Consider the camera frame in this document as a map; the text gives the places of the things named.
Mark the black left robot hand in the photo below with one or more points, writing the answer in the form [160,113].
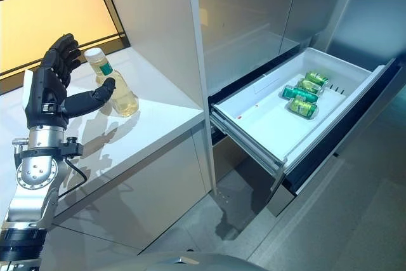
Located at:
[47,93]

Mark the yellow drink bottle white cap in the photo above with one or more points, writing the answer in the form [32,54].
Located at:
[125,99]

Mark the white fridge drawer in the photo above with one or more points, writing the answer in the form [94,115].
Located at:
[269,125]

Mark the stainless steel fridge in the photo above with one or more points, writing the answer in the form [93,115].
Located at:
[247,14]

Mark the white counter cabinet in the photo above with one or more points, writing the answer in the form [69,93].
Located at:
[142,156]

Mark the tall white cabinet panel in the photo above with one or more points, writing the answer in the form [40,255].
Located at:
[158,30]

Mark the robot silver legs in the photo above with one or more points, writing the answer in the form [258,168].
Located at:
[196,261]

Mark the dark green drink can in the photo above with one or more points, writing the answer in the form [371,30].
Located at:
[298,92]

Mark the light green drink can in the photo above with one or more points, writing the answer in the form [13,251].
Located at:
[317,78]
[309,86]
[303,106]

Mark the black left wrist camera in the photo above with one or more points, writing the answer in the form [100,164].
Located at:
[73,148]

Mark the yellow window with black frame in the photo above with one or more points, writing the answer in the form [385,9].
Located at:
[47,14]

